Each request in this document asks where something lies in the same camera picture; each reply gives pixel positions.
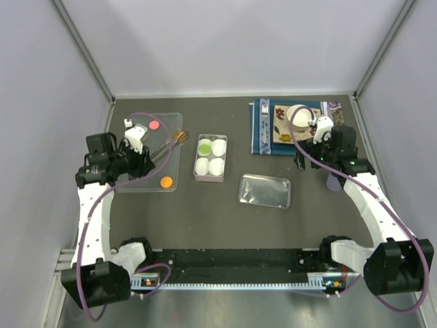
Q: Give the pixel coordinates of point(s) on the metal tongs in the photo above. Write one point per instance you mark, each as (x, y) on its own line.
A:
(165, 148)

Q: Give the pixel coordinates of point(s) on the silver fork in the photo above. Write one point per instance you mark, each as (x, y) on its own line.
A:
(265, 113)

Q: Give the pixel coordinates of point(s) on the orange cookie near corner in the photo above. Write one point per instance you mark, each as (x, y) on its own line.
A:
(166, 182)

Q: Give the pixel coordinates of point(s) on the clear plastic cookie tray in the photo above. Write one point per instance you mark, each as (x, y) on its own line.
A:
(153, 140)

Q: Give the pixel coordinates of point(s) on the cream ceramic bowl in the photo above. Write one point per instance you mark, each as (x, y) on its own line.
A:
(300, 116)

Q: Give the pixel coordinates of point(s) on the green round cookie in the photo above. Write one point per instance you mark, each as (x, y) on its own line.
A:
(204, 149)

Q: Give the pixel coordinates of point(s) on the orange round cookie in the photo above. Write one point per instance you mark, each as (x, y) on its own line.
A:
(182, 137)

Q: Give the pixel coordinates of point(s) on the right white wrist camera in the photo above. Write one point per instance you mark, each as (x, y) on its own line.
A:
(323, 126)

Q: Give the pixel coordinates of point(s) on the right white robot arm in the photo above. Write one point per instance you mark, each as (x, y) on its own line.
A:
(398, 261)

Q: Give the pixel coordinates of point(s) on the white cookie box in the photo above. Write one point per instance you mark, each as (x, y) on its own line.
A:
(211, 168)

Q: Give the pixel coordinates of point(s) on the patterned napkin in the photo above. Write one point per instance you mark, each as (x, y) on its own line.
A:
(333, 110)

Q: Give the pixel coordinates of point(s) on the blue patterned placemat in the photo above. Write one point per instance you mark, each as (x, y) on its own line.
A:
(256, 125)

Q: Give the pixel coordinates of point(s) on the purple cup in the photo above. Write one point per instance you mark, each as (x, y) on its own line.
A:
(332, 183)

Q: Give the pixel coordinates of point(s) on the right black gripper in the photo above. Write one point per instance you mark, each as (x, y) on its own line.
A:
(309, 147)

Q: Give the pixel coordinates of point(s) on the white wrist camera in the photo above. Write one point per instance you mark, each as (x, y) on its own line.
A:
(323, 126)
(134, 135)

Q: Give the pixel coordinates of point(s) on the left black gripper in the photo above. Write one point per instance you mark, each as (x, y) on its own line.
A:
(144, 165)

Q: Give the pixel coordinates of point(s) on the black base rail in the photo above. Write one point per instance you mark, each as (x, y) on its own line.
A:
(239, 266)

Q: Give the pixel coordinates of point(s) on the pink round cookie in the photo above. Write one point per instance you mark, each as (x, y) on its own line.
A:
(154, 125)

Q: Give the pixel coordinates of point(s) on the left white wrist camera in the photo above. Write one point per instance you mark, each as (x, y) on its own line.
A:
(134, 135)

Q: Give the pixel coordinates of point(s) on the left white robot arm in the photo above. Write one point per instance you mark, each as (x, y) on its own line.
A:
(97, 277)

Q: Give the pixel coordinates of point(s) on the floral square plate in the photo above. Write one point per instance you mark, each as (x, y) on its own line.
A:
(281, 127)

